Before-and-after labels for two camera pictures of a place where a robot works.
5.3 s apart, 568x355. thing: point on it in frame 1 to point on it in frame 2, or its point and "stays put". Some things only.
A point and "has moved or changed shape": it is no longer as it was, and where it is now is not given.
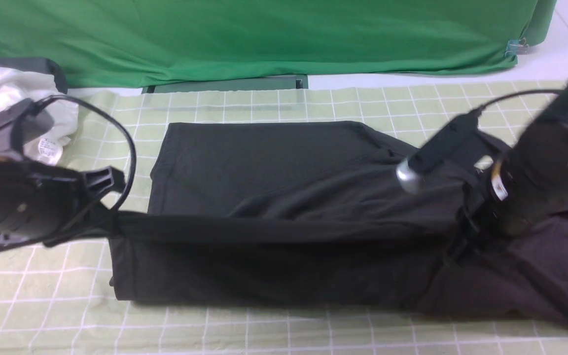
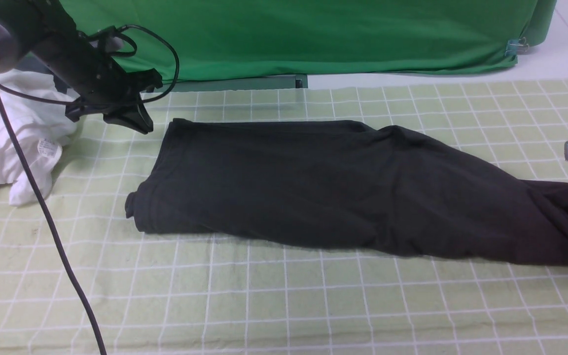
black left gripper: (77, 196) to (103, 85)
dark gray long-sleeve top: (312, 211) has moved or changed shape
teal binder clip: (516, 47) stays put
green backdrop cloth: (105, 43) stays put
